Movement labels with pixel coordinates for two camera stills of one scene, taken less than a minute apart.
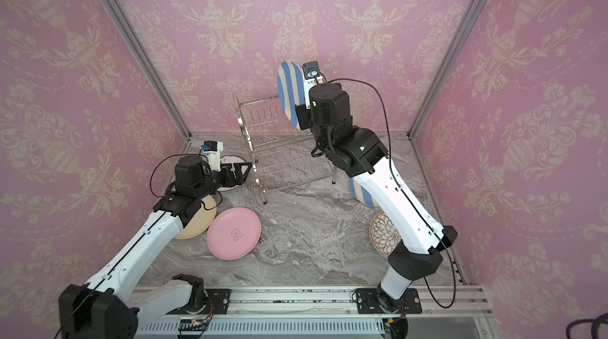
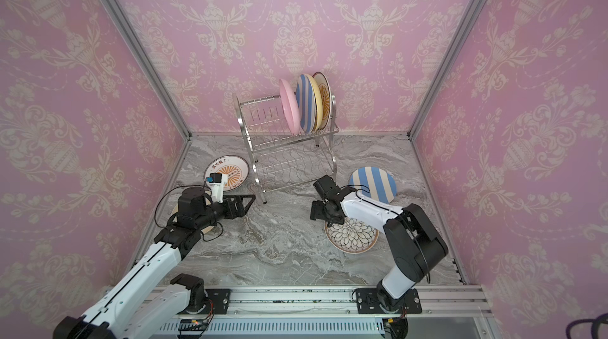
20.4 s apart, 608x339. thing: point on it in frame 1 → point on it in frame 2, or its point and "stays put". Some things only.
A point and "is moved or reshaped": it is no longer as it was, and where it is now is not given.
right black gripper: (308, 114) → (317, 213)
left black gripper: (240, 177) → (241, 211)
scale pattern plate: (384, 234) is moved or reshaped
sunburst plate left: (230, 159) stays put
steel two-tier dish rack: (283, 156) stays put
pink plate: (233, 232) → (290, 105)
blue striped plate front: (290, 89) is moved or reshaped
